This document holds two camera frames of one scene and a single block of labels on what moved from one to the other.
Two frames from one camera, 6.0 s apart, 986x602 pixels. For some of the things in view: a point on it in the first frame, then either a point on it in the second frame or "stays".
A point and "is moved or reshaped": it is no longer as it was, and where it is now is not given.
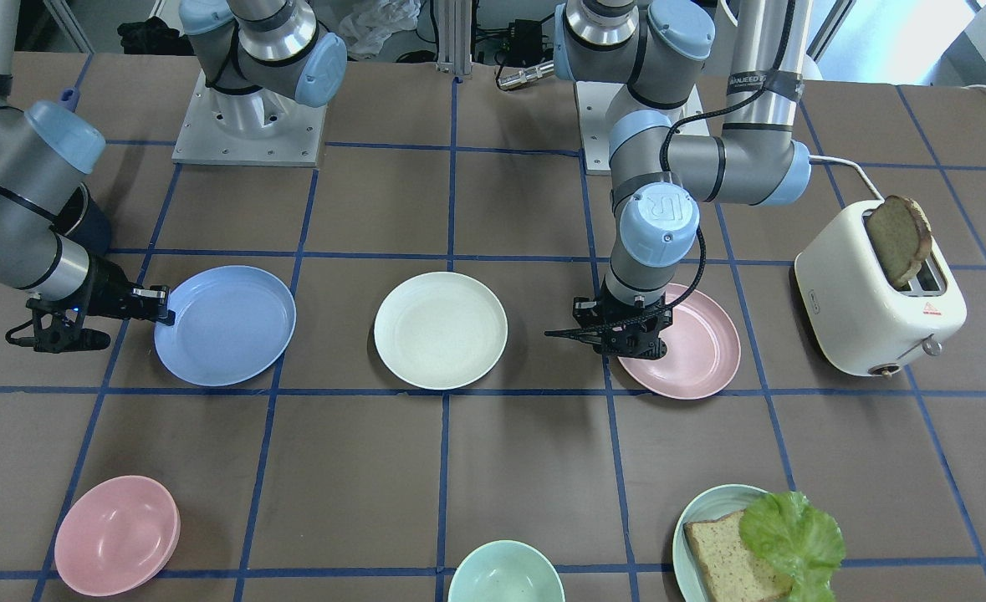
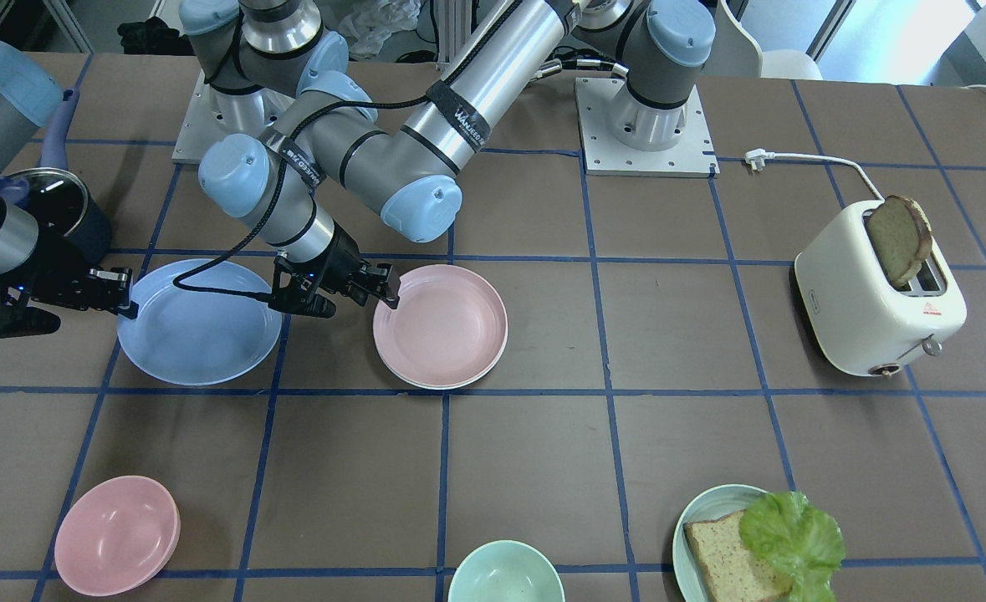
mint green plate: x=709 y=503 stays
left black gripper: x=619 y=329 to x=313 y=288
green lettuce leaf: x=799 y=538 stays
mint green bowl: x=505 y=571 stays
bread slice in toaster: x=901 y=232 stays
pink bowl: x=115 y=536 stays
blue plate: x=232 y=323 is moved or reshaped
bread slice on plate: x=733 y=573 stays
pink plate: x=702 y=348 to x=449 y=329
